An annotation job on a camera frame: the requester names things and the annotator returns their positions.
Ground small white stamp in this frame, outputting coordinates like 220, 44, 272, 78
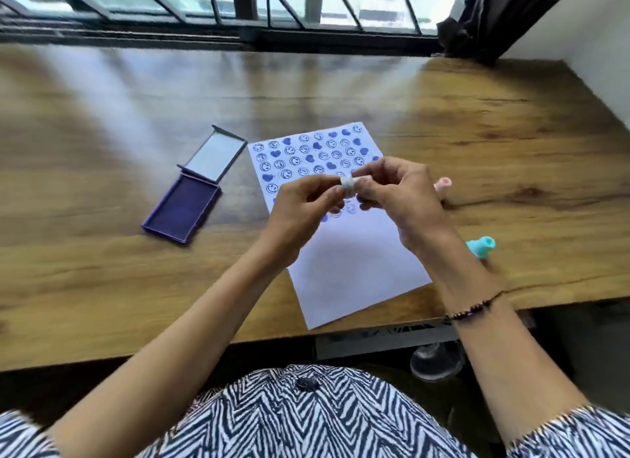
341, 175, 371, 198

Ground turquoise stamp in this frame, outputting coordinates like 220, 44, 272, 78
466, 236, 496, 260

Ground dark curtain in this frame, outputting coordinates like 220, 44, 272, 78
436, 0, 581, 65

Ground purple ink pad case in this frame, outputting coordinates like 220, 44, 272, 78
142, 125, 248, 244

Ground clear round object under table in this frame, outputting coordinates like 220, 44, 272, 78
409, 342, 465, 382

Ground person's right forearm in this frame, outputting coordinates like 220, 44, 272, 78
411, 226, 591, 447

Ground white stamped paper sheet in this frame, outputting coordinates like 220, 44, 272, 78
247, 122, 433, 330

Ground person's left forearm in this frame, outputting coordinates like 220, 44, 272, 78
47, 236, 298, 458

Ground dark beaded bracelet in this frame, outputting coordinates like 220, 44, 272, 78
446, 290, 505, 322

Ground white slotted tray under table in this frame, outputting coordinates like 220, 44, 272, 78
315, 320, 461, 361

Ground person's left hand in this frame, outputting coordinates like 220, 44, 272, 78
264, 174, 347, 269

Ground window frame with bars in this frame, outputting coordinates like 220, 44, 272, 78
0, 0, 480, 55

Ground zebra striped shirt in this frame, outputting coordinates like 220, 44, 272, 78
0, 365, 630, 458

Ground person's right hand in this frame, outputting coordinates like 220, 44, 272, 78
351, 156, 456, 253

